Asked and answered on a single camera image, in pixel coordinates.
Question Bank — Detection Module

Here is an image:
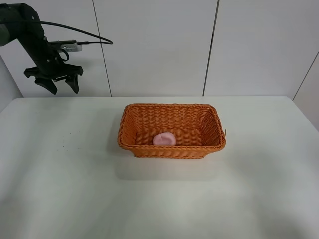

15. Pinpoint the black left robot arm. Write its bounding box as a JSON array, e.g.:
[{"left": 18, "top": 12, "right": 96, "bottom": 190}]
[{"left": 0, "top": 3, "right": 83, "bottom": 95}]

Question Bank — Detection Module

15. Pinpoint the pink peach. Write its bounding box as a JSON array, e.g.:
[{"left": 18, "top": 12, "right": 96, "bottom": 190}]
[{"left": 153, "top": 132, "right": 176, "bottom": 146}]

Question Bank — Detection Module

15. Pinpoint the black cable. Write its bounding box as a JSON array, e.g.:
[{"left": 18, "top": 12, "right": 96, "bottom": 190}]
[{"left": 0, "top": 20, "right": 114, "bottom": 62}]

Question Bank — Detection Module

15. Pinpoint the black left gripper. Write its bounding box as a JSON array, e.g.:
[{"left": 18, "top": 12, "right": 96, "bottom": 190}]
[{"left": 23, "top": 38, "right": 83, "bottom": 94}]

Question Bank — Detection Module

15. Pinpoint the orange wicker basket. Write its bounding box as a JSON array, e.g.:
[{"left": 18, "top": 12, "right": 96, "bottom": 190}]
[{"left": 117, "top": 103, "right": 226, "bottom": 159}]

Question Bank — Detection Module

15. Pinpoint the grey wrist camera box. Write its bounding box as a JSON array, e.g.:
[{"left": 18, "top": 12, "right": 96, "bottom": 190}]
[{"left": 50, "top": 40, "right": 82, "bottom": 52}]

